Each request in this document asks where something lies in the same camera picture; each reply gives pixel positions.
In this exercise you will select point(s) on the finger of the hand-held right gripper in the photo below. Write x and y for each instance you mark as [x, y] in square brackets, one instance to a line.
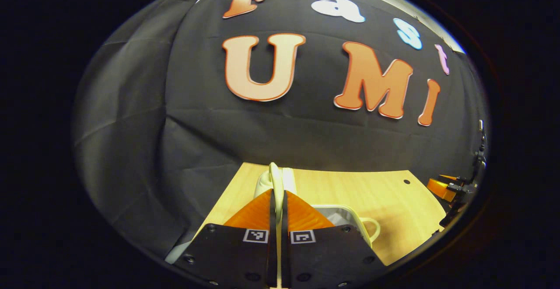
[437, 187]

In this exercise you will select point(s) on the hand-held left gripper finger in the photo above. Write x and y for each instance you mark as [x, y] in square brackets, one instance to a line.
[273, 245]
[284, 254]

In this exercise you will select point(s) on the pale yellow suitcase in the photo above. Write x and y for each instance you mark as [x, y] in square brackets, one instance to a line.
[273, 175]

